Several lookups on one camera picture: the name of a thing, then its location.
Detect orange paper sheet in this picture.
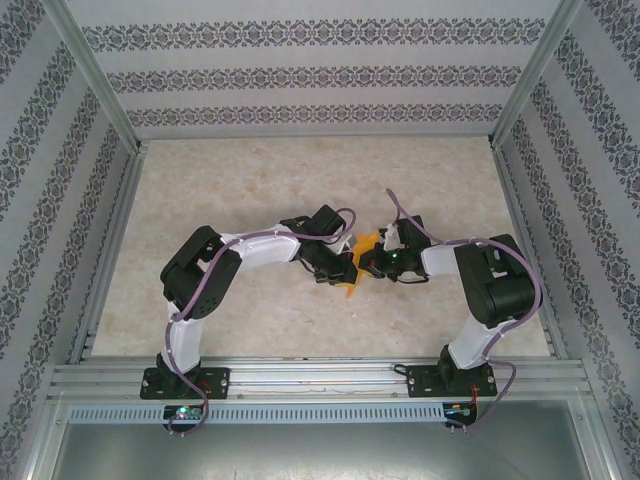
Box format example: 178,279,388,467
344,229,382,300

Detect grey metal sheet tray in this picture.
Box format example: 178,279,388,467
29,399,621,480

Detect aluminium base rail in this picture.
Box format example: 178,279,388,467
49,355,591,404

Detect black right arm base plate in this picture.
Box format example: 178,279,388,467
405,363,497,399

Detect aluminium wall-foot rail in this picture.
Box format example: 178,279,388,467
137,130,494,143

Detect slotted grey cable duct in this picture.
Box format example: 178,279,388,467
67,402,446,425

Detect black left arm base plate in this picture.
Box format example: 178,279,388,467
140,367,231,401

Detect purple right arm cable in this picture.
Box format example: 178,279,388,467
387,188,545,432

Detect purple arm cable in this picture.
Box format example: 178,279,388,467
164,207,357,437
387,188,545,432

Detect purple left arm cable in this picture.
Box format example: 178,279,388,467
164,207,357,437

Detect aluminium frame post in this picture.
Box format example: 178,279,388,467
489,0,586,149
37,0,146,154

